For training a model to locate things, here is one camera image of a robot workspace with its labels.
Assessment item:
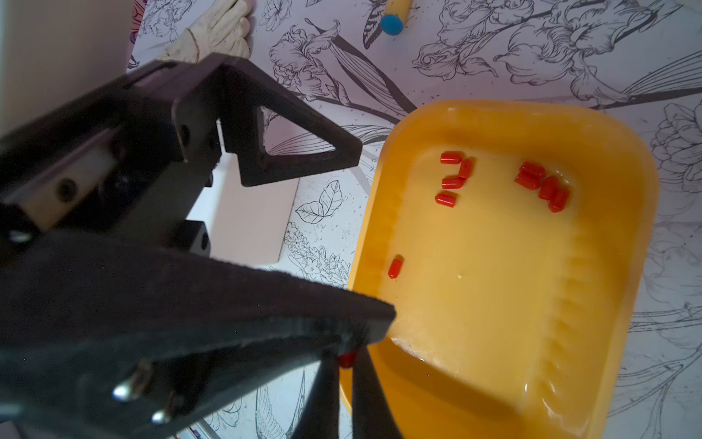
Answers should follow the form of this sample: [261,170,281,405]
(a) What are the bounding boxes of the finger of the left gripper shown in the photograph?
[1,230,396,438]
[220,58,363,188]

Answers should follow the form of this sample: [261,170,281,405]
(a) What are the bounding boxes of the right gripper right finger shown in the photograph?
[352,347,403,439]

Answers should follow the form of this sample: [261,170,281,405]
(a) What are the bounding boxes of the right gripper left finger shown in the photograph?
[292,352,340,439]

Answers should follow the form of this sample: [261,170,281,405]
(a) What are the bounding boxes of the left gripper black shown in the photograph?
[0,52,229,259]

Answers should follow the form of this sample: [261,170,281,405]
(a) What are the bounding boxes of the white block with screws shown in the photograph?
[188,152,299,267]

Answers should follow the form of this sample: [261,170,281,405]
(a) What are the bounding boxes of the yellow plastic tray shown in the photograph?
[349,101,658,438]

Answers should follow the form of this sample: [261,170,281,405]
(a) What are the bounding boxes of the red sleeves in tray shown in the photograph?
[388,151,571,286]

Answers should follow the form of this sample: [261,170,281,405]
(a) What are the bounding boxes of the beige work glove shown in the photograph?
[157,0,252,64]

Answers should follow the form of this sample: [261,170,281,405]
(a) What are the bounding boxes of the blue yellow garden fork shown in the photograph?
[380,0,412,36]

